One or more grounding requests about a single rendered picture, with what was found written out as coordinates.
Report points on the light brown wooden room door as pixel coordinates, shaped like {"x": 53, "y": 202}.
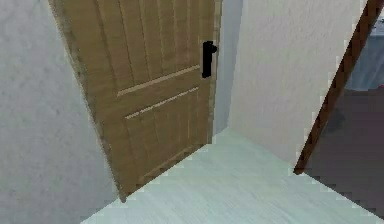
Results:
{"x": 150, "y": 100}

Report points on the dark brown door frame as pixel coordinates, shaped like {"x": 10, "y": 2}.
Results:
{"x": 336, "y": 86}

